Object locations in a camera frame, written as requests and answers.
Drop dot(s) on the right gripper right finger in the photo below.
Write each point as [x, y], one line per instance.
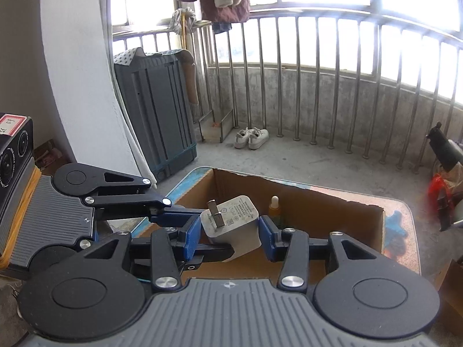
[289, 246]

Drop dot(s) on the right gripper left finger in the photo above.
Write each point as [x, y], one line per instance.
[175, 241]

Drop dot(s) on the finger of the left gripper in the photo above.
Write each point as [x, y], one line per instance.
[80, 180]
[152, 206]

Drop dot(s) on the green dropper bottle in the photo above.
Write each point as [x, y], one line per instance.
[275, 212]

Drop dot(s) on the white power adapter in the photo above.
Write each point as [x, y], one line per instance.
[234, 222]

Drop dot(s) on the brown cardboard box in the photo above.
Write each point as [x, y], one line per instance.
[317, 214]

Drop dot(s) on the left white sneaker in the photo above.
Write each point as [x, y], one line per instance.
[242, 138]

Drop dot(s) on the white sneaker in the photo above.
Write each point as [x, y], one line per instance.
[242, 138]
[257, 138]

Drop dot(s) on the right white sneaker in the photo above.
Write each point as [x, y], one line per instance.
[257, 138]

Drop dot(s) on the dark grey cabinet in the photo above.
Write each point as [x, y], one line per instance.
[158, 91]

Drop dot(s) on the red plastic bag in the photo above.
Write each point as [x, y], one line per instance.
[438, 189]

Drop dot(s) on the small cardboard box on floor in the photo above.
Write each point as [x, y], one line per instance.
[449, 283]

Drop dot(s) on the wheelchair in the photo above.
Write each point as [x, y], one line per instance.
[449, 166]

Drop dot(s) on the metal balcony railing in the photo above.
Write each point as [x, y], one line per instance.
[356, 80]

